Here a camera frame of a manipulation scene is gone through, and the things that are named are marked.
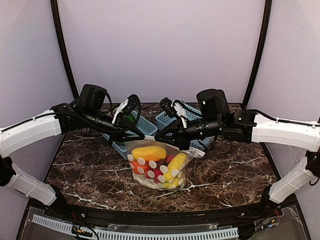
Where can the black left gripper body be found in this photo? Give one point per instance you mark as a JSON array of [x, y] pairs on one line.
[[118, 129]]

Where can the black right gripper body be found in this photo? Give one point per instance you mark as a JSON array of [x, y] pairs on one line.
[[181, 132]]

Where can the yellow toy corn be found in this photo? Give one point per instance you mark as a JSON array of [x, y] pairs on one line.
[[175, 166]]

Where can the clear dotted zip top bag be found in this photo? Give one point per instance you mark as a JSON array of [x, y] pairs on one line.
[[171, 152]]

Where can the orange toy fruit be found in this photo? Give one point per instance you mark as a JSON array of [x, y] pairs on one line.
[[138, 168]]

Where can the red toy strawberry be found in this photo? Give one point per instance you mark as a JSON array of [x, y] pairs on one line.
[[156, 175]]

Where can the yellow toy lemon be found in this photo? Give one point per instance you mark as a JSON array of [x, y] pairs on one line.
[[173, 183]]

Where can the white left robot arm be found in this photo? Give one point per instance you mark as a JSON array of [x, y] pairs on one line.
[[83, 112]]

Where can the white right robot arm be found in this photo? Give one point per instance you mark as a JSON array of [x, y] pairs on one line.
[[248, 126]]

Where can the green toy pepper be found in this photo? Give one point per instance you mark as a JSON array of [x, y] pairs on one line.
[[130, 118]]

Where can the small blue perforated basket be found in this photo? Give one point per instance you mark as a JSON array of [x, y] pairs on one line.
[[144, 126]]

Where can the large blue perforated basket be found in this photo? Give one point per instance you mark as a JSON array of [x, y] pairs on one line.
[[163, 120]]

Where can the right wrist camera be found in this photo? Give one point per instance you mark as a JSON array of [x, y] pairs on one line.
[[174, 109]]

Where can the black front table rail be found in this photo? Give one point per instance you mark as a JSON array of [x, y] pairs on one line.
[[235, 216]]

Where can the white slotted cable duct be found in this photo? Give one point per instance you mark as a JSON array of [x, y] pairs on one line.
[[124, 232]]

